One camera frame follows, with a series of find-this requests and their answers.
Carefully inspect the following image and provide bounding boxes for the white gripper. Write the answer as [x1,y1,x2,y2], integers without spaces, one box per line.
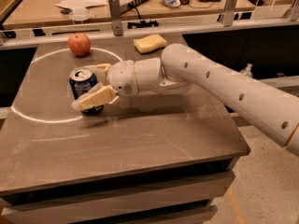
[72,60,138,111]

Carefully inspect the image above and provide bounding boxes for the blue pepsi can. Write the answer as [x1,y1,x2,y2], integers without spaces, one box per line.
[68,66,105,117]

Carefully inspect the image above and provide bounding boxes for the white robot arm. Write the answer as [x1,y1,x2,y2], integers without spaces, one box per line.
[72,44,299,156]

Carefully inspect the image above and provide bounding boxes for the red apple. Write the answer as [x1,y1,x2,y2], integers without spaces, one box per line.
[67,33,91,56]

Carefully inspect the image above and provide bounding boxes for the yellow sponge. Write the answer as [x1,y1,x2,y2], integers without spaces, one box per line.
[134,35,167,54]

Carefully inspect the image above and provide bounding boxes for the white papers on desk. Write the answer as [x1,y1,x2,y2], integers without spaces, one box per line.
[56,0,107,9]

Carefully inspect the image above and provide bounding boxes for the blue white cloth item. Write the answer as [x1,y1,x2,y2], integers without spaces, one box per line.
[162,0,180,7]

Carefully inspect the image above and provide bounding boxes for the grey cabinet drawer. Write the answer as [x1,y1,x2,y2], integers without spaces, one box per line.
[3,171,235,224]

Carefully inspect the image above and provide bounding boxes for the clear sanitizer bottle right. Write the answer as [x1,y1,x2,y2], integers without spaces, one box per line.
[240,63,252,77]

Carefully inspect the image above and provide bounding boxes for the grey metal post left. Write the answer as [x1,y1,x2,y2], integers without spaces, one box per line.
[108,0,123,36]

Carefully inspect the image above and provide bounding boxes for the grey metal post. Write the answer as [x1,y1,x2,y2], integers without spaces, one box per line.
[108,0,123,36]
[222,0,237,26]

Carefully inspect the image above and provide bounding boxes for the grey metal post right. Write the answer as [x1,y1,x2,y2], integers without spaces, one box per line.
[222,0,237,26]

